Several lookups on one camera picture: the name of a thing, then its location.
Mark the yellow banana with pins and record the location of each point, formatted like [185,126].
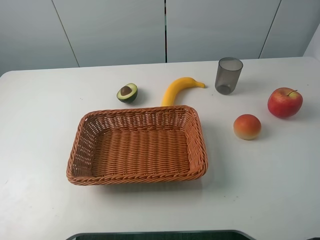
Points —
[176,87]

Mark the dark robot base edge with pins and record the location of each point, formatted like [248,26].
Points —
[165,235]

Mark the brown wicker basket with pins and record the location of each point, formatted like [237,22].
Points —
[138,145]

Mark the halved avocado with pit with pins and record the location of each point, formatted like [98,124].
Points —
[128,93]

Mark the grey translucent plastic cup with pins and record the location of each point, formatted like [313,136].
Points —
[227,76]

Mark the orange red peach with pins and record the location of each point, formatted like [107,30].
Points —
[247,127]

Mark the red apple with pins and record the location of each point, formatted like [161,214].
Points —
[284,102]

